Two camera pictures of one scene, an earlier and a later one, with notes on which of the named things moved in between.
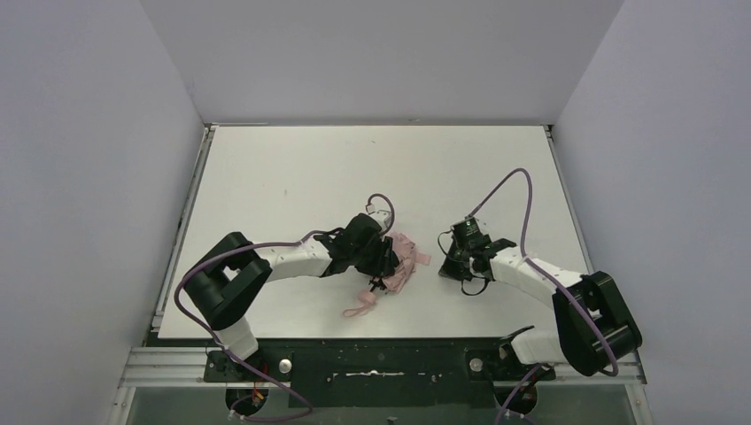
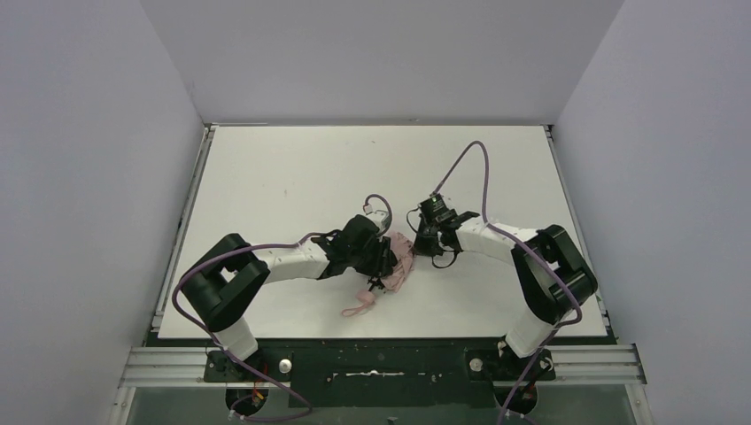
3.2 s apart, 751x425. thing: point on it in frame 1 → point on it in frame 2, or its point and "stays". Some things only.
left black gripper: [383, 261] stays
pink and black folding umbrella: [407, 258] stays
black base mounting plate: [385, 373] stays
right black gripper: [456, 265] → [423, 238]
